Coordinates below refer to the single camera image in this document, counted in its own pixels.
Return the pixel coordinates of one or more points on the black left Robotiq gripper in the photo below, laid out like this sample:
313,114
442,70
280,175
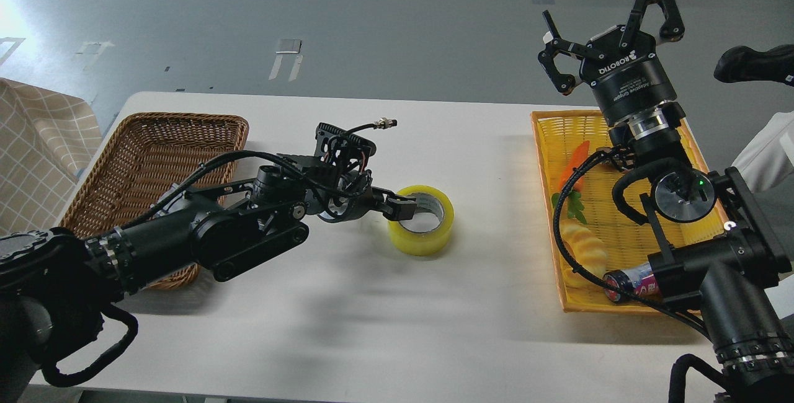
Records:
349,196

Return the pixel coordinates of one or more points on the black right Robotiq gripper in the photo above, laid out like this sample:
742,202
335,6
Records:
626,77

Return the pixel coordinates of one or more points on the yellow tape roll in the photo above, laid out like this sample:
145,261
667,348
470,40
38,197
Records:
431,226

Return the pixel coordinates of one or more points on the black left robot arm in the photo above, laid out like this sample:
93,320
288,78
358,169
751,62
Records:
235,212

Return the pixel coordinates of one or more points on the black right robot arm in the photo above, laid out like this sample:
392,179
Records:
636,214

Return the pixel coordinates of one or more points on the yellow plastic basket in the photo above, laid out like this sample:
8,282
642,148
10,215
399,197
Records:
556,135

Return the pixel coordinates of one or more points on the orange toy carrot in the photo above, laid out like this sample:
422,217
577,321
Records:
574,208

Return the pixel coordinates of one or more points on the black shoe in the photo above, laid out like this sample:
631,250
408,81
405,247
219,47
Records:
743,64

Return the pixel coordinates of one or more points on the white clothed person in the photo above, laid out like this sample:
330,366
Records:
766,160

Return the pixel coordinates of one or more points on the yellow toy croissant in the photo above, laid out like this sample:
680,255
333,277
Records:
587,249

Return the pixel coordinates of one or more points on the red black can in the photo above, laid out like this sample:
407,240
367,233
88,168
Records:
638,280

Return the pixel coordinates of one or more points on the brown wicker basket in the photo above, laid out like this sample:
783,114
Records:
144,157

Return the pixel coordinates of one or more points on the beige checkered cloth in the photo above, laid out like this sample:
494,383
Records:
47,139

